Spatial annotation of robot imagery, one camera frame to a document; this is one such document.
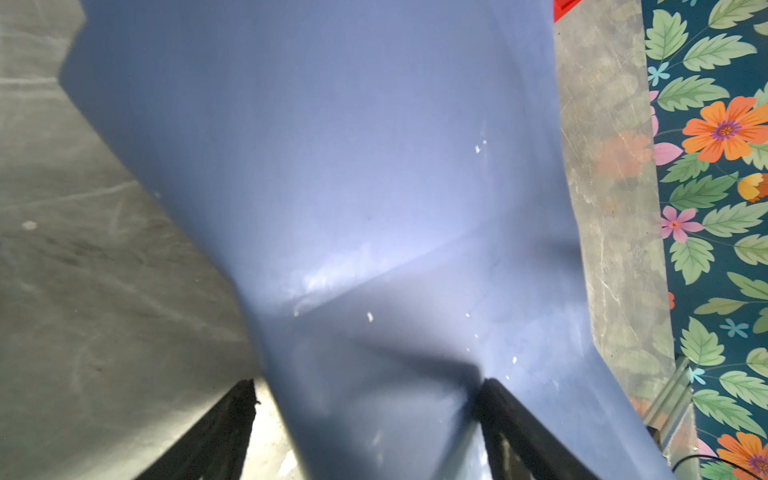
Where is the aluminium corner frame post right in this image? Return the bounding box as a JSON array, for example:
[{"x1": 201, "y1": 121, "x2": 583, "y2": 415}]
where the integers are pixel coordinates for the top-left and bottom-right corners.
[{"x1": 642, "y1": 355, "x2": 701, "y2": 480}]

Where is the red tape dispenser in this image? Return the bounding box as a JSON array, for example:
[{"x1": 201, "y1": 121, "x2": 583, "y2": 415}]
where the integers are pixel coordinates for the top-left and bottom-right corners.
[{"x1": 553, "y1": 0, "x2": 581, "y2": 22}]

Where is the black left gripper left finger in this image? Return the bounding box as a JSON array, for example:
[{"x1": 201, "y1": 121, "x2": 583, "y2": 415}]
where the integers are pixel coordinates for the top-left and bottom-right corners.
[{"x1": 137, "y1": 379, "x2": 258, "y2": 480}]

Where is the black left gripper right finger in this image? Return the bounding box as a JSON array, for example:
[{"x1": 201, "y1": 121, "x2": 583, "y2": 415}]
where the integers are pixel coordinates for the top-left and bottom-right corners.
[{"x1": 476, "y1": 378, "x2": 597, "y2": 480}]

